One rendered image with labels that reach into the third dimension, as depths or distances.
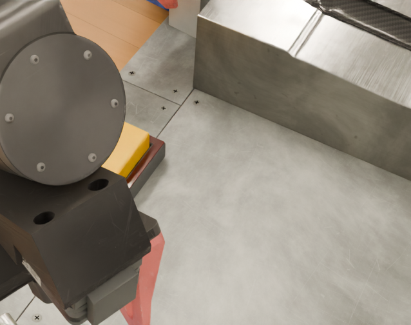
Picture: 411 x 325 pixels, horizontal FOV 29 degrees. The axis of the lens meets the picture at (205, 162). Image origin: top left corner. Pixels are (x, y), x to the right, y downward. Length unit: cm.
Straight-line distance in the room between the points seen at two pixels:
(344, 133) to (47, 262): 45
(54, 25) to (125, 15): 54
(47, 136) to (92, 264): 5
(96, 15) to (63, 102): 54
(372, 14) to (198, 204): 23
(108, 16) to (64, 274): 55
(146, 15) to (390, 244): 34
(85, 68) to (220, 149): 42
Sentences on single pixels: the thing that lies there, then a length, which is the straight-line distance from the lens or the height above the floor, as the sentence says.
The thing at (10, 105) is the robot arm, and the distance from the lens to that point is 29.
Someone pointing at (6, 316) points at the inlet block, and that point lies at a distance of 60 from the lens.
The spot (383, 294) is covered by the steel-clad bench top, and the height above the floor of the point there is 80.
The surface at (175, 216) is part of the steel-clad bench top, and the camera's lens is 67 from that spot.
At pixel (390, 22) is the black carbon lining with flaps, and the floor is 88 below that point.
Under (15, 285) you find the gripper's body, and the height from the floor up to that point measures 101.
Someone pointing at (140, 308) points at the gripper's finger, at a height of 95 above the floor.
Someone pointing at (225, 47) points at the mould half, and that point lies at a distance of 71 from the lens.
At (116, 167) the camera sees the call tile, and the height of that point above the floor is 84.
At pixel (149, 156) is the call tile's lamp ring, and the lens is 68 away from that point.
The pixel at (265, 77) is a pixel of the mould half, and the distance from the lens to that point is 71.
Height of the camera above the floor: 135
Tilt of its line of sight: 51 degrees down
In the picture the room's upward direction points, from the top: 5 degrees clockwise
